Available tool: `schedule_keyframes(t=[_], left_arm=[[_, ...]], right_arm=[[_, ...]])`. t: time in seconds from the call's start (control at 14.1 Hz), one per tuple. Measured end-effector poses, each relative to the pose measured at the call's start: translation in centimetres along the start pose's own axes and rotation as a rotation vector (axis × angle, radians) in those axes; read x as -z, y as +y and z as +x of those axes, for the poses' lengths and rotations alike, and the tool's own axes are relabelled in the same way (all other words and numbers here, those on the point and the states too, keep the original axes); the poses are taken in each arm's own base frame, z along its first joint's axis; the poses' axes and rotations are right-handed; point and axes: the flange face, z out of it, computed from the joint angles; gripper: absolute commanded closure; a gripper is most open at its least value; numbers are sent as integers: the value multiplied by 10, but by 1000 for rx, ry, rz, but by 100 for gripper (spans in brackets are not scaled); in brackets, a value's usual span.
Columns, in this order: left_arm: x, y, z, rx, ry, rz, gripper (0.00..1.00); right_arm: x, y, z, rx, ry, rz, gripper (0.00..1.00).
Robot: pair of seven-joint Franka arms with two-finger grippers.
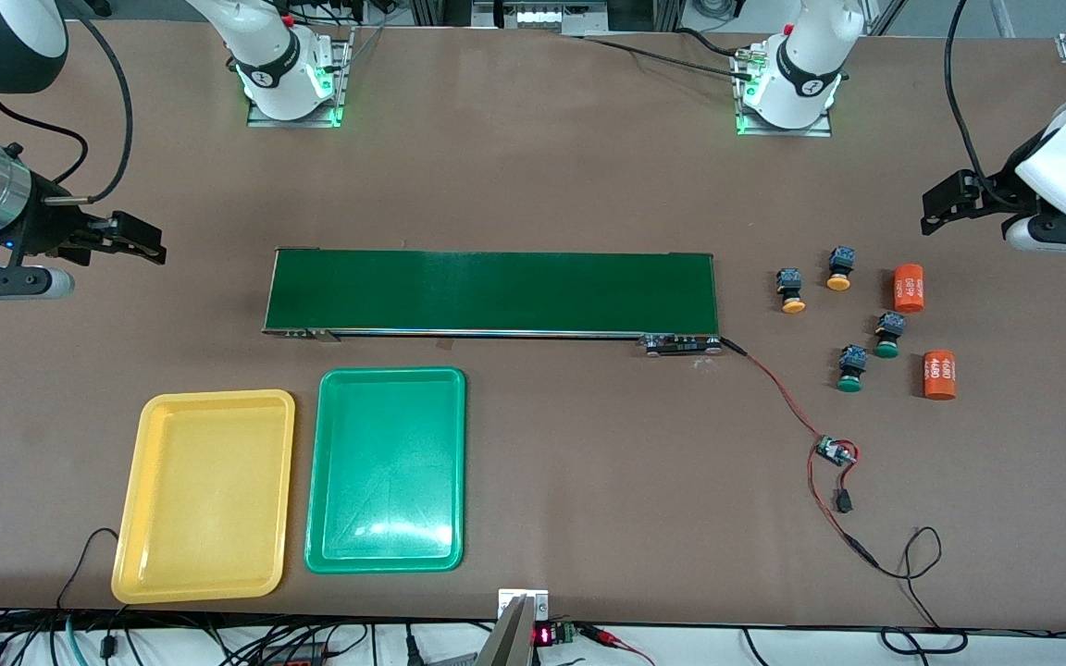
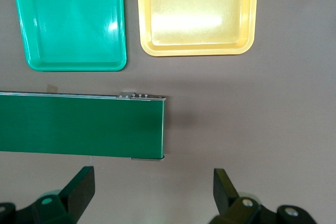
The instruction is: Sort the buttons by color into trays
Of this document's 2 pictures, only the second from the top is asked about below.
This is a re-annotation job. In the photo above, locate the yellow plastic tray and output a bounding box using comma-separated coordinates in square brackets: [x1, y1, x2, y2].
[135, 0, 259, 57]

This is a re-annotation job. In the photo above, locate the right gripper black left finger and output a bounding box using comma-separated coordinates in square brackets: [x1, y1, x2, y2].
[0, 166, 96, 224]

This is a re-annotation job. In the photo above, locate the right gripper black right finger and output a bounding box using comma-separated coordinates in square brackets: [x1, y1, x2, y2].
[208, 168, 316, 224]

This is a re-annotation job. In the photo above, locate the green belt conveyor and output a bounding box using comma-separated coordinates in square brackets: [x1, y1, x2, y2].
[0, 90, 169, 161]

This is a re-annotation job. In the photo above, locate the green plastic tray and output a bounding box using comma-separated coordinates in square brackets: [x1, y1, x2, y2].
[9, 0, 128, 72]

